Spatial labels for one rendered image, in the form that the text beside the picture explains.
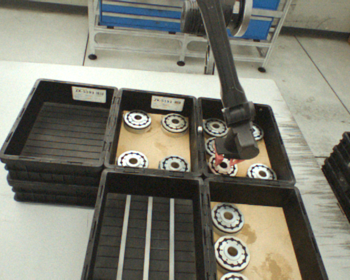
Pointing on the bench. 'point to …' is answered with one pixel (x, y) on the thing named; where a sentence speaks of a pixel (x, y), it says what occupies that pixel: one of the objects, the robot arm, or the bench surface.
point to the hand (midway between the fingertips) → (223, 163)
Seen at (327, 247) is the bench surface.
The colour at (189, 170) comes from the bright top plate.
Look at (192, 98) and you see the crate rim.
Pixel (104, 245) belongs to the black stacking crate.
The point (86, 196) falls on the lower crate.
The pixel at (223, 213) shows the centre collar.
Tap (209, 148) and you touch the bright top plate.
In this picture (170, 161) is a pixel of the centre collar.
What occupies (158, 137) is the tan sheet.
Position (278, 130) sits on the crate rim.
